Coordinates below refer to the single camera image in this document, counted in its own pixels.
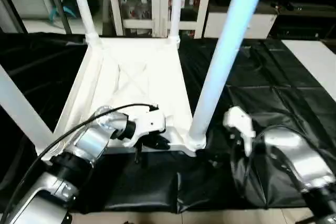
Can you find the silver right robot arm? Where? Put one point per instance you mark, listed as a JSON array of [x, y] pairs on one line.
[[299, 161]]

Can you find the black mat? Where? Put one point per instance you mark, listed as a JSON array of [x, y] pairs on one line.
[[262, 82]]

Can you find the white flat board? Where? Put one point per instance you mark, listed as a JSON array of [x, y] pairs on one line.
[[315, 61]]

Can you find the white drawer unit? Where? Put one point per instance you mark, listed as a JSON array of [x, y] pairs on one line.
[[262, 24]]

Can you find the white glass door cabinet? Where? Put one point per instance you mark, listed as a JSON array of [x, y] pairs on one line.
[[142, 1]]

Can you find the light blue stand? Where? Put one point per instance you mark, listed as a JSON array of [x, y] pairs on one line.
[[62, 14]]

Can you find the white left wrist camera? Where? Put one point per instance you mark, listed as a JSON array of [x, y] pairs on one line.
[[147, 121]]

